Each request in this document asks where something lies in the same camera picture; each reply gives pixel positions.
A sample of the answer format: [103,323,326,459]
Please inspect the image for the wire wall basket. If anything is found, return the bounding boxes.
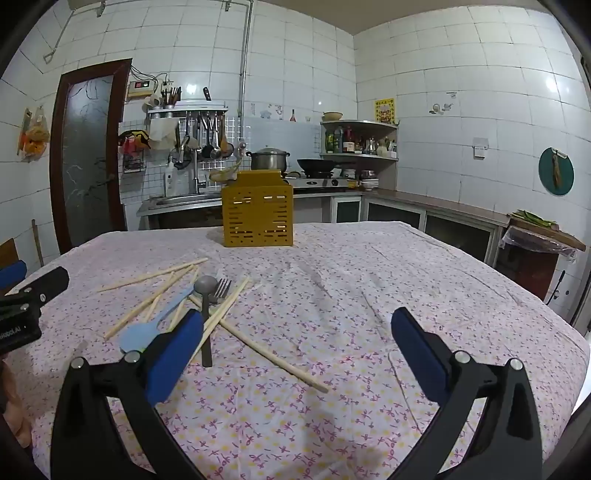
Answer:
[122,151,147,175]

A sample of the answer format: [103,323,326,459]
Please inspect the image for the orange hanging spatula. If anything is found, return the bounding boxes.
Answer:
[219,114,235,157]

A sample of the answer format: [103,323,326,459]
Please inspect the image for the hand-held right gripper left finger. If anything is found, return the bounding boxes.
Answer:
[50,308,205,480]

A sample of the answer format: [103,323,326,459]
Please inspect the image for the wooden chopstick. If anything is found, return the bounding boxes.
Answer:
[139,271,176,324]
[203,280,245,340]
[97,257,209,293]
[187,295,330,394]
[104,265,195,341]
[204,276,251,341]
[167,268,199,331]

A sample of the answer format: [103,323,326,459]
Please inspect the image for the grey vertical pipe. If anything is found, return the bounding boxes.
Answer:
[238,0,256,121]

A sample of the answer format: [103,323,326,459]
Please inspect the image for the metal wall rack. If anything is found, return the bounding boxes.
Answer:
[147,100,229,121]

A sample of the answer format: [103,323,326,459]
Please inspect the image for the brown framed glass door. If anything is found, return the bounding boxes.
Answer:
[49,58,134,254]

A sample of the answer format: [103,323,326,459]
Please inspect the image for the red and yellow bag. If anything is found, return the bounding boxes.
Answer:
[117,129,151,153]

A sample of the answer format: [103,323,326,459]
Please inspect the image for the wooden stick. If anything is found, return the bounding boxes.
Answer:
[30,219,45,268]

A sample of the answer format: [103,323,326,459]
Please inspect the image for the beige wall control box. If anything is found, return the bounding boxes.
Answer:
[128,79,157,99]

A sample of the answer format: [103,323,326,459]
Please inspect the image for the green vegetables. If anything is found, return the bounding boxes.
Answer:
[512,209,560,228]

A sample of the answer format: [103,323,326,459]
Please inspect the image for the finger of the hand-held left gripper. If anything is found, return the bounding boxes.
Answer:
[0,266,70,308]
[0,260,28,292]

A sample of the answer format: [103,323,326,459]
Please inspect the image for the brown wooden board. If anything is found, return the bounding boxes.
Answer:
[0,237,19,271]

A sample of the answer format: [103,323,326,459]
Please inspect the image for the steel kitchen sink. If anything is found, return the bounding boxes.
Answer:
[137,193,225,232]

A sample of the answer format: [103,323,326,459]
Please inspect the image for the green round board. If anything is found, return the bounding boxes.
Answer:
[539,147,575,197]

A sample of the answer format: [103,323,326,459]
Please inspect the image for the yellow mesh bag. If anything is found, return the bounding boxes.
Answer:
[209,159,242,183]

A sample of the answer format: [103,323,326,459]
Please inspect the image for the metal faucet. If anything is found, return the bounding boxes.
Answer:
[187,138,207,195]

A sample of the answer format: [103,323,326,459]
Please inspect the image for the black wok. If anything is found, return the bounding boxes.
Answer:
[296,158,336,178]

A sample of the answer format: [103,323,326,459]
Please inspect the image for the person's left hand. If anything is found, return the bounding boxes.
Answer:
[0,360,32,450]

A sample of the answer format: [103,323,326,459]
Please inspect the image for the red-brown cabinet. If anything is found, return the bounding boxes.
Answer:
[501,244,560,301]

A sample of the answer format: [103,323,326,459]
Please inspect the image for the grey corner shelf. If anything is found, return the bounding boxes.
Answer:
[320,119,399,162]

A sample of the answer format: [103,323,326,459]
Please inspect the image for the metal hanging skimmer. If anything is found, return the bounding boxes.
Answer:
[210,114,223,160]

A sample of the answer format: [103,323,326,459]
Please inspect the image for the wooden chopping board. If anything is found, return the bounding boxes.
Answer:
[508,216,588,252]

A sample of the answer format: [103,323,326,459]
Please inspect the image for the metal fork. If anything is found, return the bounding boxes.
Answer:
[210,278,232,319]

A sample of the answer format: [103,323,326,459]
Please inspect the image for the yellow perforated utensil holder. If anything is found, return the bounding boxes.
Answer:
[222,170,295,248]

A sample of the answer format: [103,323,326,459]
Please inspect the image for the kitchen counter with cabinets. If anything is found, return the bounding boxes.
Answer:
[332,188,511,273]

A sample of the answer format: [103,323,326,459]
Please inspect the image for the light blue plastic spoon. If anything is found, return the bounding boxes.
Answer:
[119,289,195,355]

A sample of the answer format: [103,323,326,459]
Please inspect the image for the orange plastic bags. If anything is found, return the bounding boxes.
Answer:
[18,105,51,162]

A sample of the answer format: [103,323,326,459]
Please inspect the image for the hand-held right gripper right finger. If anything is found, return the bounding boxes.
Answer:
[390,307,543,480]

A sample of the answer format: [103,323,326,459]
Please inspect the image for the white hanging cloth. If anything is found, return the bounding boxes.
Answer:
[148,118,180,151]

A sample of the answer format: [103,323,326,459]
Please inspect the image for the black hanging ladle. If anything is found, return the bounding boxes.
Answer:
[202,114,216,160]

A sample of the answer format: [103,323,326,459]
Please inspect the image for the steel pot with lid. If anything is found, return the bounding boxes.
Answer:
[246,147,291,172]

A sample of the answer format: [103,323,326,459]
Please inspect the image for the grey spoon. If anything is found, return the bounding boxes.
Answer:
[193,275,219,368]

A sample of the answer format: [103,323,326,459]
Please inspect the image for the gas stove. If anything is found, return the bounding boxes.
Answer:
[283,172,352,190]

